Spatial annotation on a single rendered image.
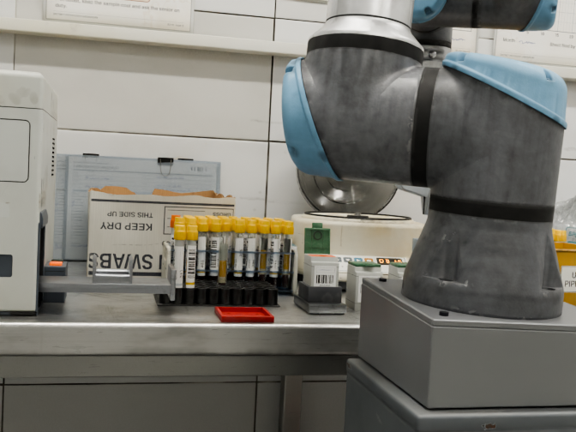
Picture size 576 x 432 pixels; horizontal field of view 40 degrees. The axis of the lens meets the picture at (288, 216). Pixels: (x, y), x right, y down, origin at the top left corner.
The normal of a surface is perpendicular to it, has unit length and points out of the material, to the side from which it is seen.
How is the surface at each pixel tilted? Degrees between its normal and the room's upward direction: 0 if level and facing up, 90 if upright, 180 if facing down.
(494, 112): 91
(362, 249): 90
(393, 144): 110
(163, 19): 94
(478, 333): 90
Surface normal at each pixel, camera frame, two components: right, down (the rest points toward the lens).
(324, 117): -0.27, 0.07
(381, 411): -0.97, -0.04
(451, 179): -0.82, -0.01
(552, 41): 0.18, 0.11
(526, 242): 0.37, -0.18
